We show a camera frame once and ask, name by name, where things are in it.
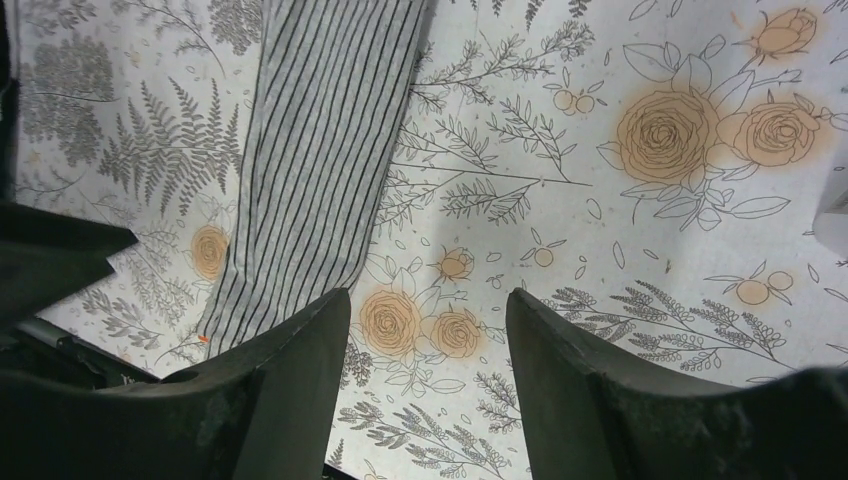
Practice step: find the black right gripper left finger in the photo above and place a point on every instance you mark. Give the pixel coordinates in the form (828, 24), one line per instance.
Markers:
(261, 410)

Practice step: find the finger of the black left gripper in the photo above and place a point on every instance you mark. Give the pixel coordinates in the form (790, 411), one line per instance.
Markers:
(32, 235)
(34, 283)

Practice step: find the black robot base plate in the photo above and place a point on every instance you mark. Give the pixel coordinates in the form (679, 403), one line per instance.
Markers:
(37, 347)

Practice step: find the grey striped underwear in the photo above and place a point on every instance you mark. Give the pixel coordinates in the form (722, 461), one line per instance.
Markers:
(331, 93)

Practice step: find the floral table cloth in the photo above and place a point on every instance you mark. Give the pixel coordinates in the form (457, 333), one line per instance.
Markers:
(650, 170)

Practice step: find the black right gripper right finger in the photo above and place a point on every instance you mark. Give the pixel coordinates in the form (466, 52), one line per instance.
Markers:
(591, 410)

